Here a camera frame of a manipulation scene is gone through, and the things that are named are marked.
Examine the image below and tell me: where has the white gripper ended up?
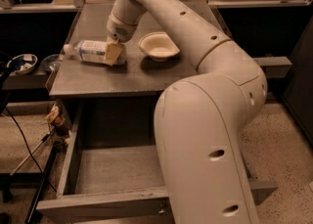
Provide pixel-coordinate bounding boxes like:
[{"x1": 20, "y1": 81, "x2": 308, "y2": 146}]
[{"x1": 104, "y1": 0, "x2": 147, "y2": 66}]

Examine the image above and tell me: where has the clear plastic bottle blue label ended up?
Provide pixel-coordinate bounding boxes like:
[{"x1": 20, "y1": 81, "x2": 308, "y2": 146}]
[{"x1": 63, "y1": 39, "x2": 127, "y2": 67}]

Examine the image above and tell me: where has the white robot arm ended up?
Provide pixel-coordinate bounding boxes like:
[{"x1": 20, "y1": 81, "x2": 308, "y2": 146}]
[{"x1": 107, "y1": 0, "x2": 267, "y2": 224}]

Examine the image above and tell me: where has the open grey top drawer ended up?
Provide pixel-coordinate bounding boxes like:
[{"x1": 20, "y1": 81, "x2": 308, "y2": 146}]
[{"x1": 38, "y1": 103, "x2": 278, "y2": 224}]

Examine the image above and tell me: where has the small metal drawer knob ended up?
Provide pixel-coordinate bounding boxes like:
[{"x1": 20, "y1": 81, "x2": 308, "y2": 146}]
[{"x1": 158, "y1": 202, "x2": 166, "y2": 215}]

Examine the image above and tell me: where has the grey cabinet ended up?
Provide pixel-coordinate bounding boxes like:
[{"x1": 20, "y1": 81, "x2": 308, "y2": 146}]
[{"x1": 44, "y1": 0, "x2": 256, "y2": 148}]

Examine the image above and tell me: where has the dark glass bowl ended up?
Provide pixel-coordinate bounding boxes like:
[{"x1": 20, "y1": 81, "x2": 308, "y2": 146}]
[{"x1": 40, "y1": 54, "x2": 63, "y2": 73}]

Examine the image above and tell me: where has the crumpled snack bag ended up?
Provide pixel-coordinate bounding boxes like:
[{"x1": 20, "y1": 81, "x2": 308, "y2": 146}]
[{"x1": 44, "y1": 104, "x2": 69, "y2": 139}]

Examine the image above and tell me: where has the bowl with small items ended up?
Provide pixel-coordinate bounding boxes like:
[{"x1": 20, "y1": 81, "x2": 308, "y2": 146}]
[{"x1": 7, "y1": 54, "x2": 38, "y2": 74}]

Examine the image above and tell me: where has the black tripod stand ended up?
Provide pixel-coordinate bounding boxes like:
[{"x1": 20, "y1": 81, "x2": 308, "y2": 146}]
[{"x1": 0, "y1": 51, "x2": 71, "y2": 224}]

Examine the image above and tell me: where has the grey side shelf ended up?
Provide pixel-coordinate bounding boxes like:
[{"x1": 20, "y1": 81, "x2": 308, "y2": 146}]
[{"x1": 254, "y1": 57, "x2": 292, "y2": 78}]

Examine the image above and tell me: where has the black cable on floor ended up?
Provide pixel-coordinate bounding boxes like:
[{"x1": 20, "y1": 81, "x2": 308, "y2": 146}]
[{"x1": 3, "y1": 106, "x2": 58, "y2": 193}]

